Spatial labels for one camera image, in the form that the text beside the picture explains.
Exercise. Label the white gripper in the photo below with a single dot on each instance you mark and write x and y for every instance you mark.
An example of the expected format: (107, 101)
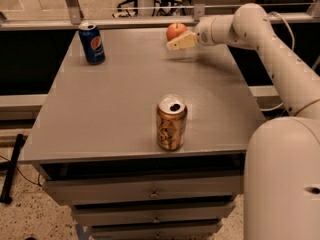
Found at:
(205, 32)

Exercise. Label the red apple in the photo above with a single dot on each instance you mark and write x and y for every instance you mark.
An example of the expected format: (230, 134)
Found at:
(174, 30)

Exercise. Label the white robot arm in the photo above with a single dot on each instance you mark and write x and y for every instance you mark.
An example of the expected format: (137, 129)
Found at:
(282, 164)

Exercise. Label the orange soda can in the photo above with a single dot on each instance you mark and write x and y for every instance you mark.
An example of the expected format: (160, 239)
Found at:
(171, 118)

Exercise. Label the blue pepsi can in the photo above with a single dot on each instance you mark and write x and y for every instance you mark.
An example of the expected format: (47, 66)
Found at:
(92, 43)

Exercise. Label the grey drawer cabinet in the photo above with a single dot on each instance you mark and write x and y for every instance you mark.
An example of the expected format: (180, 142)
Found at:
(95, 138)

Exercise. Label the black bar on floor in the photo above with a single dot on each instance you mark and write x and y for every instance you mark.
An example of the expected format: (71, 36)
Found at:
(9, 168)

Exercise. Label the metal railing frame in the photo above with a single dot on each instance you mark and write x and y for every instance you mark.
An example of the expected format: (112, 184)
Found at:
(68, 14)

